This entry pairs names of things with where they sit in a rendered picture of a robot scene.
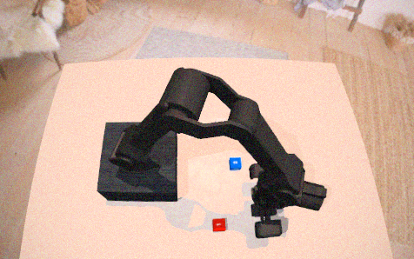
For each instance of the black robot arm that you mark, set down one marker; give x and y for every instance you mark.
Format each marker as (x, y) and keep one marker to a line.
(179, 110)

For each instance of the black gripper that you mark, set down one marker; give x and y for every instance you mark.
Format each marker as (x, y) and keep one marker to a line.
(265, 228)

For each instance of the red block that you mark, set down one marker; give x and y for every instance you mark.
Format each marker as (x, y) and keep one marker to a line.
(219, 224)

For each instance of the blue block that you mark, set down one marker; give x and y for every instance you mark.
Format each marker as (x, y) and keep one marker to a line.
(235, 163)

